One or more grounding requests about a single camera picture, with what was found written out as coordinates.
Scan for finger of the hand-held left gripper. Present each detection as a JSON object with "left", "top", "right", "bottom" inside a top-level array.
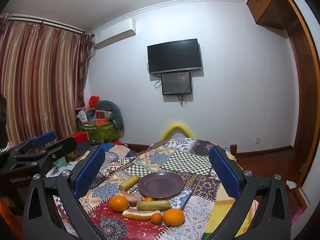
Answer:
[
  {"left": 11, "top": 137, "right": 78, "bottom": 170},
  {"left": 10, "top": 131, "right": 57, "bottom": 155}
]

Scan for olive green cylindrical vegetable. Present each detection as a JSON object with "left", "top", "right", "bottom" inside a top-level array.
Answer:
[{"left": 137, "top": 200, "right": 172, "bottom": 211}]

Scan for pink floor item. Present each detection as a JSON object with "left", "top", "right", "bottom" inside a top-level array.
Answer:
[{"left": 291, "top": 206, "right": 304, "bottom": 224}]

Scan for purple plate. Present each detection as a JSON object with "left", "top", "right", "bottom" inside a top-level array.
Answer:
[{"left": 138, "top": 172, "right": 185, "bottom": 200}]

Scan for pink brown bread slice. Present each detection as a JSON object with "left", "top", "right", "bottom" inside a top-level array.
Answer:
[{"left": 118, "top": 191, "right": 144, "bottom": 203}]

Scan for wooden overhead cabinet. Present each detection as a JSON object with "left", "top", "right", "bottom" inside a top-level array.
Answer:
[{"left": 246, "top": 0, "right": 294, "bottom": 30}]

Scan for grey neck pillow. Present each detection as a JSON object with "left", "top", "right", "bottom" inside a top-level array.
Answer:
[{"left": 96, "top": 100, "right": 125, "bottom": 131}]

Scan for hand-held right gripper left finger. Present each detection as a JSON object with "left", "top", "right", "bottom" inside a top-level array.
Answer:
[{"left": 23, "top": 145, "right": 107, "bottom": 240}]

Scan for red box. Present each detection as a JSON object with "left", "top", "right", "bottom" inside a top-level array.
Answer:
[{"left": 70, "top": 132, "right": 89, "bottom": 144}]

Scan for orange yellow blanket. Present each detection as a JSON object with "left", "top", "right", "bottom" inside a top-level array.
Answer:
[{"left": 204, "top": 192, "right": 258, "bottom": 240}]

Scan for small black monitor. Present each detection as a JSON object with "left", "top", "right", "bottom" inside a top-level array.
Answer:
[{"left": 161, "top": 72, "right": 192, "bottom": 96}]

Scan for dark wooden bed frame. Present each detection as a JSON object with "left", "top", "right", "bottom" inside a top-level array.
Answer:
[{"left": 120, "top": 142, "right": 237, "bottom": 159}]

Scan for orange box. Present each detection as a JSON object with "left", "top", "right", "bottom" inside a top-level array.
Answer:
[{"left": 90, "top": 118, "right": 110, "bottom": 126}]

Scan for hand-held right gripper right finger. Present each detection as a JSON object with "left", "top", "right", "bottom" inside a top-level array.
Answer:
[{"left": 208, "top": 145, "right": 293, "bottom": 240}]

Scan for large orange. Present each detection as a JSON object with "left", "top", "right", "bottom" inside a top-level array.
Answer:
[
  {"left": 163, "top": 208, "right": 185, "bottom": 227},
  {"left": 109, "top": 195, "right": 130, "bottom": 212}
]

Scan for yellow crust bread slice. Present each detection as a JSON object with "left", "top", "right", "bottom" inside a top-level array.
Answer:
[{"left": 122, "top": 208, "right": 160, "bottom": 221}]

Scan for green storage basket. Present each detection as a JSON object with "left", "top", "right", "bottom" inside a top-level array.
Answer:
[{"left": 78, "top": 121, "right": 118, "bottom": 145}]

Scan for patchwork printed cloth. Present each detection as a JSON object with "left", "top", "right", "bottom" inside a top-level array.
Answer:
[{"left": 54, "top": 137, "right": 258, "bottom": 240}]

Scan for black wall television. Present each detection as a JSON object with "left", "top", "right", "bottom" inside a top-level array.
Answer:
[{"left": 147, "top": 39, "right": 202, "bottom": 75}]

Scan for wooden door frame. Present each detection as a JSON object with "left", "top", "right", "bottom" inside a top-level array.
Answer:
[{"left": 279, "top": 0, "right": 320, "bottom": 205}]

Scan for striped brown curtain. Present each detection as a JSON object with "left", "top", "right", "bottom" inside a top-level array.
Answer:
[{"left": 0, "top": 12, "right": 93, "bottom": 147}]

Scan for curtain rod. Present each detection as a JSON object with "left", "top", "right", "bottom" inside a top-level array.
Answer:
[{"left": 7, "top": 15, "right": 84, "bottom": 34}]

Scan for white air conditioner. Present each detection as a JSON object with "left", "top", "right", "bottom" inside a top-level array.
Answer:
[{"left": 92, "top": 18, "right": 137, "bottom": 50}]

